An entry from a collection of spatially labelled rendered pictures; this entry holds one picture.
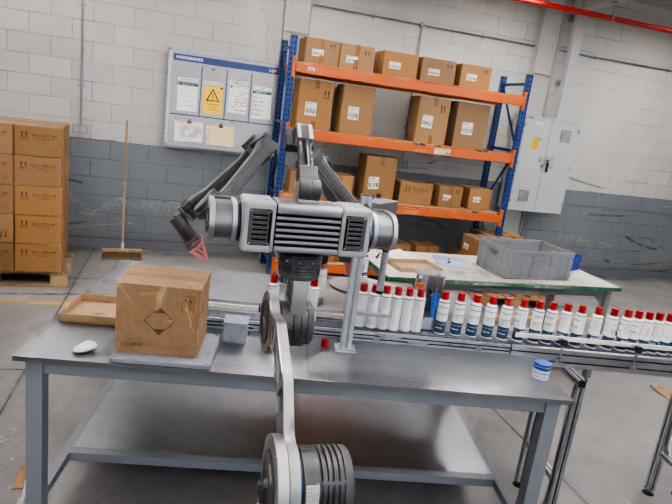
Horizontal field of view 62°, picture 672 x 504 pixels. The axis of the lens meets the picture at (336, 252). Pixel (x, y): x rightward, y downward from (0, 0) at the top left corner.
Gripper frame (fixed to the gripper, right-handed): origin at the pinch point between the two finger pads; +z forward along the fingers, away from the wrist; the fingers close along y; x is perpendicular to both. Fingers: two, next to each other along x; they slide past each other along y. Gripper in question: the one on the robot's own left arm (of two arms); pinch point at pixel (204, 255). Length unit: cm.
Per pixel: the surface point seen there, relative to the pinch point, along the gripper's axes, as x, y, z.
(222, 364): 16.3, -28.4, 31.7
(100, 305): 53, 31, 0
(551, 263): -187, 115, 181
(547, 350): -101, -23, 123
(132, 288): 25.1, -22.9, -10.5
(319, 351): -16, -17, 58
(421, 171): -236, 435, 175
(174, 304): 16.6, -25.8, 2.4
